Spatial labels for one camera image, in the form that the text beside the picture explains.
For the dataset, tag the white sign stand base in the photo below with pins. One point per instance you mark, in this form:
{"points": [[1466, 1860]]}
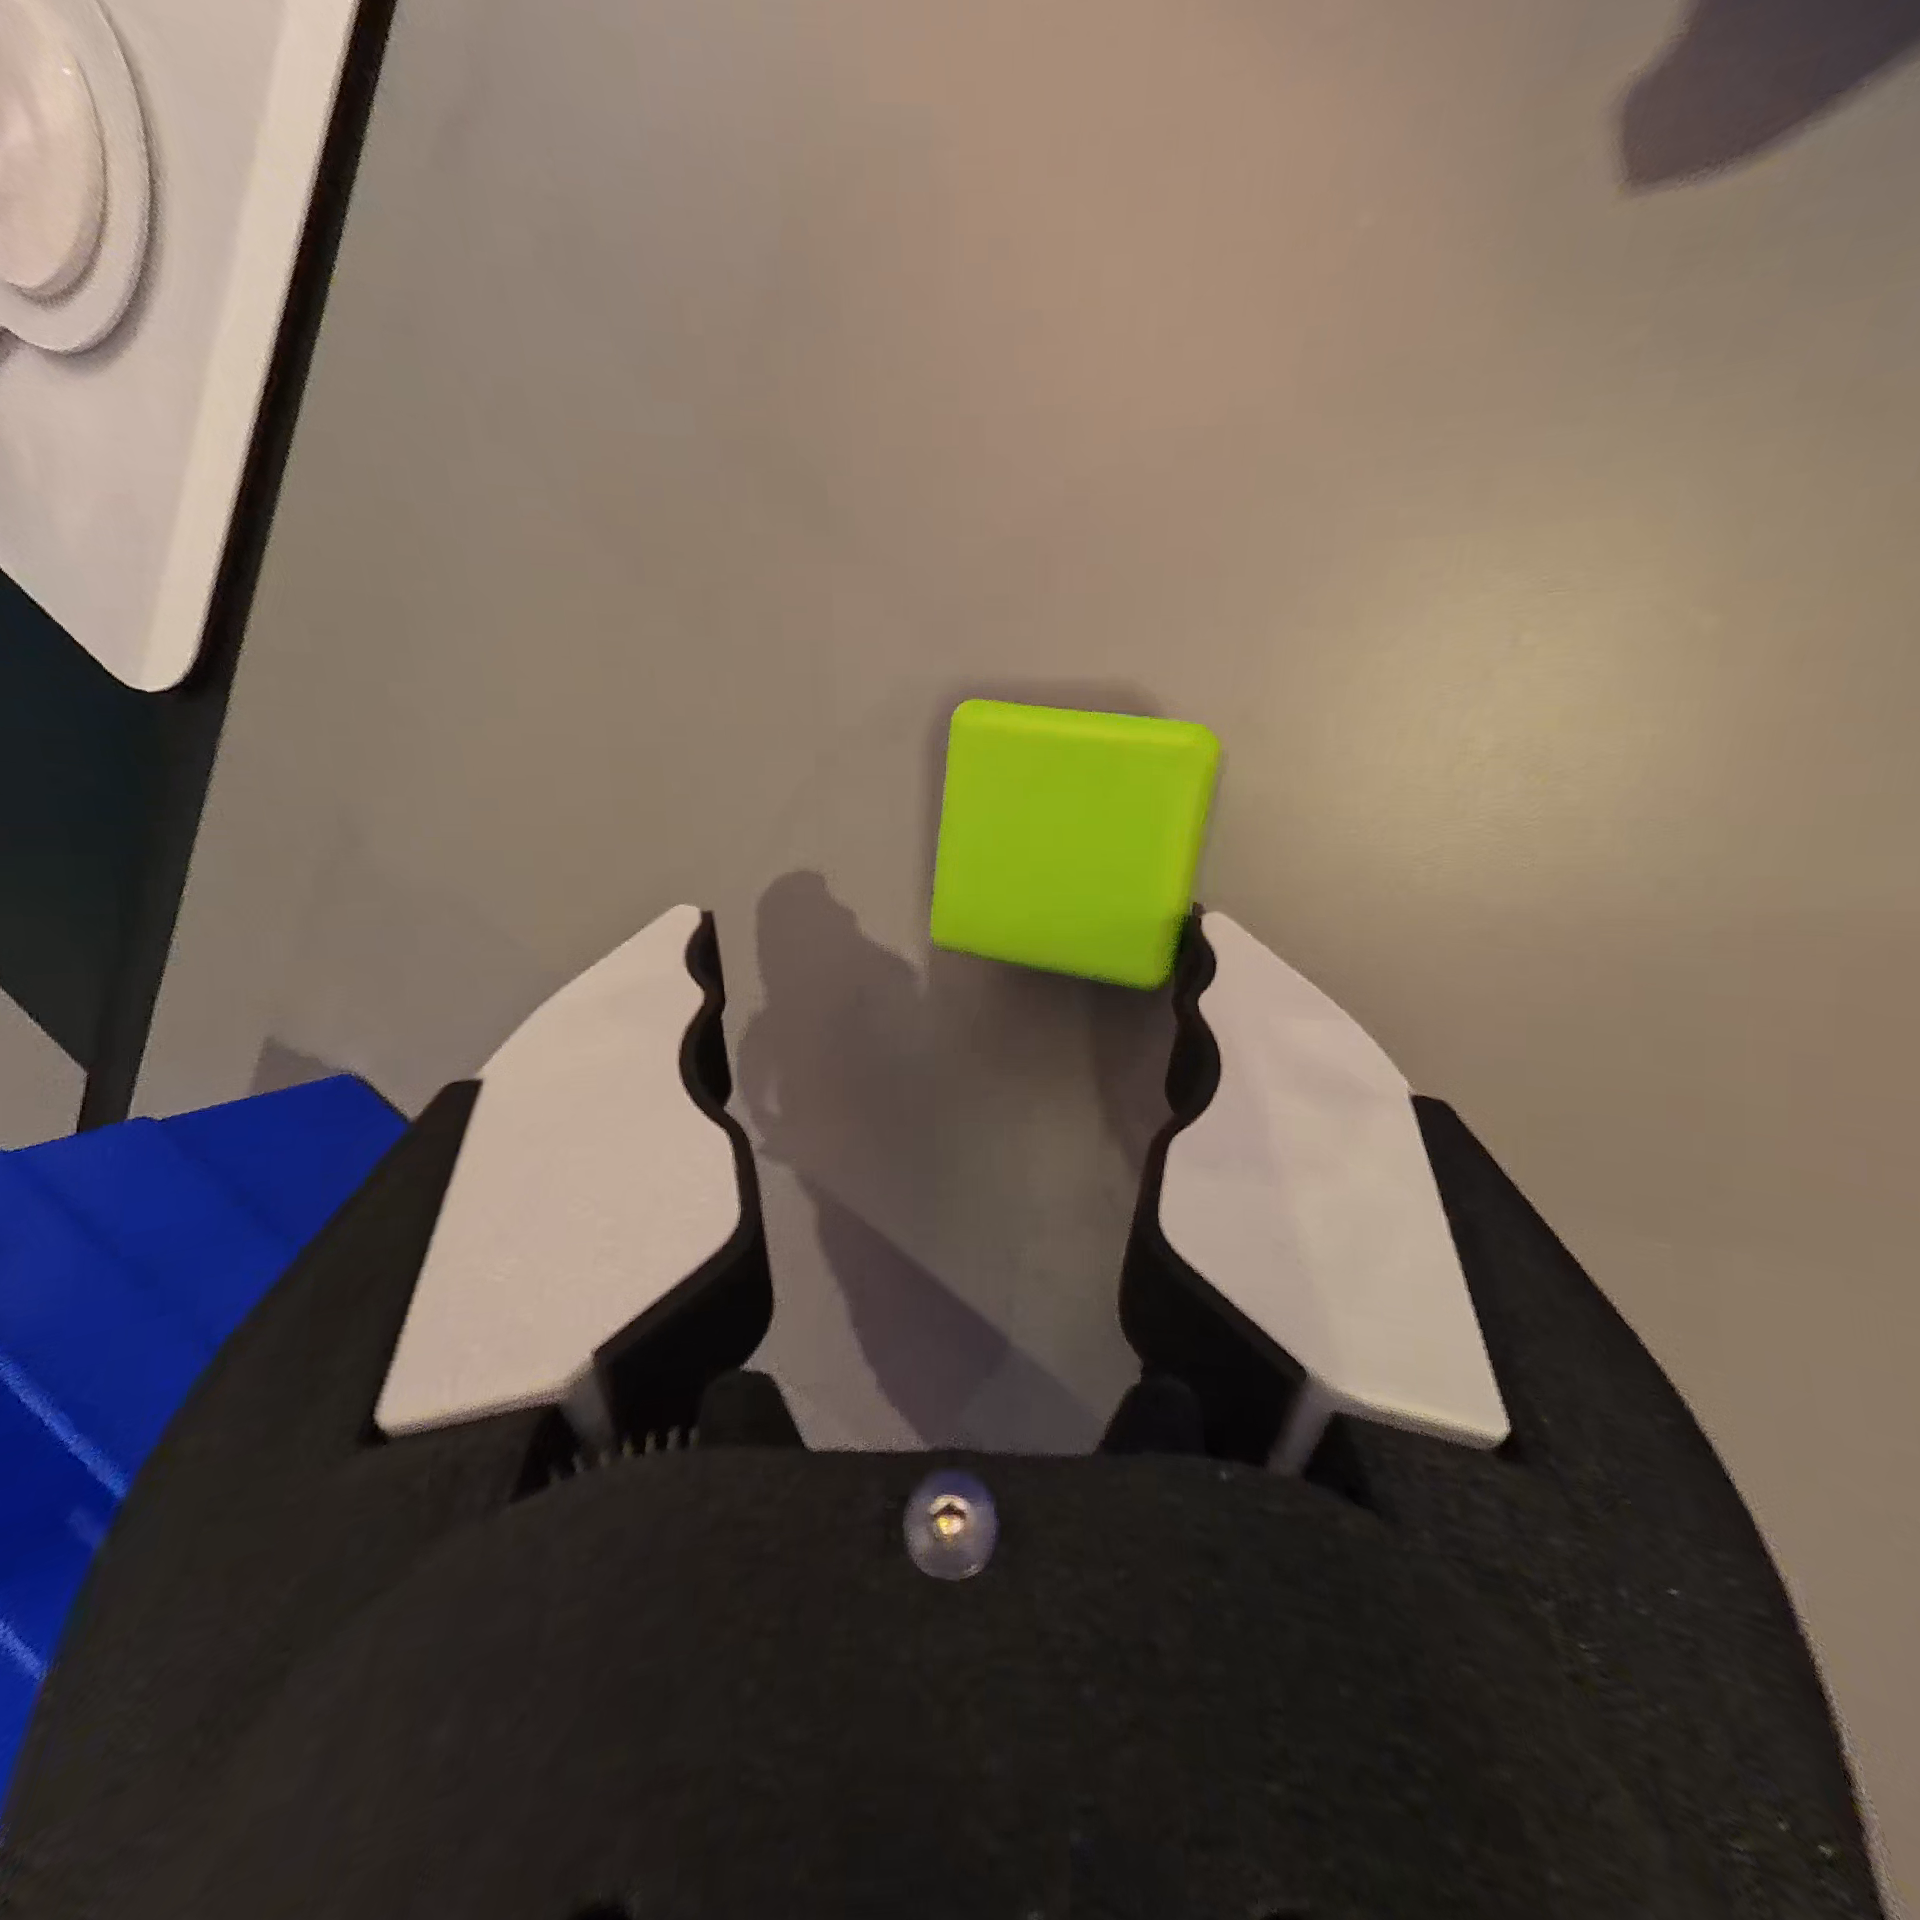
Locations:
{"points": [[211, 301]]}

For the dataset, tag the blue plastic bin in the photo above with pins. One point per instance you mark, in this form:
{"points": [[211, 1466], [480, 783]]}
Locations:
{"points": [[152, 1290]]}

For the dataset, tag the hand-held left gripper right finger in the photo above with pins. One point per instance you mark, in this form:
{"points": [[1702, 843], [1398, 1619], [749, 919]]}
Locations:
{"points": [[1336, 1217]]}

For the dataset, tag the green magnetic cube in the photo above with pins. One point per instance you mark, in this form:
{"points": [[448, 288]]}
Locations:
{"points": [[1066, 841]]}

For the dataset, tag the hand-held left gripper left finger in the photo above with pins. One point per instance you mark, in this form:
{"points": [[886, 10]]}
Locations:
{"points": [[569, 1217]]}

